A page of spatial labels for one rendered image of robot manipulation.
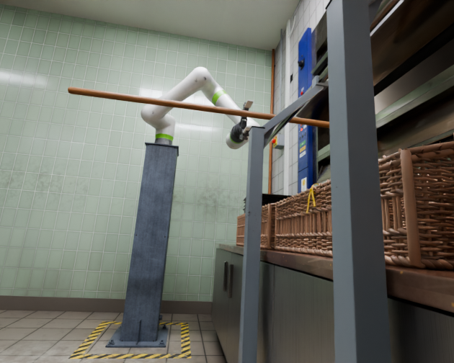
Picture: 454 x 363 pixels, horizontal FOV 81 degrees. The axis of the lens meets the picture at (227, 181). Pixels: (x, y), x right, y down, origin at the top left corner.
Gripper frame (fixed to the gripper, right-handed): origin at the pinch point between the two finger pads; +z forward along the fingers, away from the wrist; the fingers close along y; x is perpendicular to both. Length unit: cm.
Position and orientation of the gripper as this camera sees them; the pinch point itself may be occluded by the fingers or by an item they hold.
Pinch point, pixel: (249, 114)
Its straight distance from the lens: 131.0
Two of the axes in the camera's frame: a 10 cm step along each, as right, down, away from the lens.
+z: 1.7, -2.0, -9.6
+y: -0.6, 9.7, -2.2
